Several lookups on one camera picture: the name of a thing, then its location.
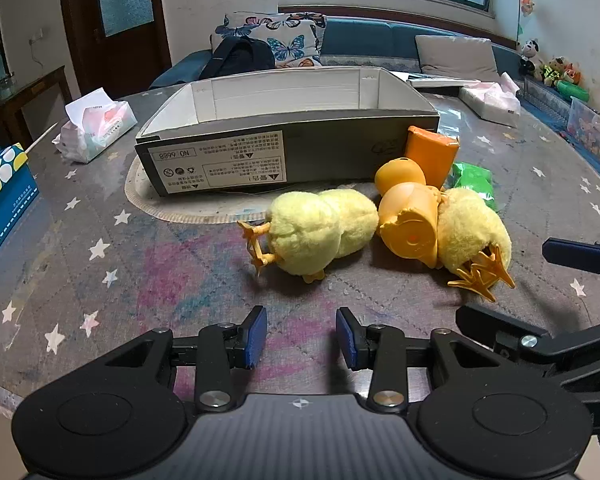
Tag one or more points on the round beige mat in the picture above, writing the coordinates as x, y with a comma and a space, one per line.
150, 200

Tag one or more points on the group of small plush toys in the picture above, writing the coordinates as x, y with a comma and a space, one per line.
562, 71

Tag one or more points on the clear storage box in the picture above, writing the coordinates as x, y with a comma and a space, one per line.
592, 130

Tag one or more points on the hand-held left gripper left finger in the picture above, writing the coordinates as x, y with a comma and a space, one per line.
258, 336

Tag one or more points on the white papers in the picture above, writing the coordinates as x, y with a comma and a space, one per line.
440, 80

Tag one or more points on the black and white cow plush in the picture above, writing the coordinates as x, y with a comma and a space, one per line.
529, 57

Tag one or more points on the green packet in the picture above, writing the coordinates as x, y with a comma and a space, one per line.
472, 180

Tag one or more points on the butterfly print pillow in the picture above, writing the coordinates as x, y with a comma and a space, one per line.
290, 42

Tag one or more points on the black backpack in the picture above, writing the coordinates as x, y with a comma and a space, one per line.
237, 57

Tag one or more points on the blue polka dot tissue box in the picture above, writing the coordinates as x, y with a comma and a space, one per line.
2, 205

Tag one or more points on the wooden cabinet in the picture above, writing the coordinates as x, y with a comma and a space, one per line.
25, 100

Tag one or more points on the flower wall decoration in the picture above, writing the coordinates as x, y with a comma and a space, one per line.
526, 2

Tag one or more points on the yellow plush chick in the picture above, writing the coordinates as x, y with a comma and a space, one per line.
472, 235
320, 232

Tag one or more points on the dark wooden door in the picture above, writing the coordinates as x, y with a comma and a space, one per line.
125, 35

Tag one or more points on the grey cushion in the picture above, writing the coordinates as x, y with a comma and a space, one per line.
455, 57

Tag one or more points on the pink tissue pack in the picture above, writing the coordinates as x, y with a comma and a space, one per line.
97, 127

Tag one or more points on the white tissue pack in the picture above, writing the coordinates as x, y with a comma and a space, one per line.
490, 102

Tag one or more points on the green bottle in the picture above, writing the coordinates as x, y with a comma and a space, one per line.
574, 92

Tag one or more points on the small orange plastic egg toy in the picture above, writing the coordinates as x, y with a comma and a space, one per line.
399, 176

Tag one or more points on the grey cardboard box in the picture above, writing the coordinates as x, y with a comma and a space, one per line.
290, 160

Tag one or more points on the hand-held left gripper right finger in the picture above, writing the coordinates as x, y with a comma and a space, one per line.
345, 338

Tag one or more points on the large orange plastic egg toy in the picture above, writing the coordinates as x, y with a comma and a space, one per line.
411, 225

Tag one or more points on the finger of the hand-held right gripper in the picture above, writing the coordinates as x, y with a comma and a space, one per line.
575, 254
510, 332

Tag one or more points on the white stick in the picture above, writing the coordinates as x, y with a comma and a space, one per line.
41, 137

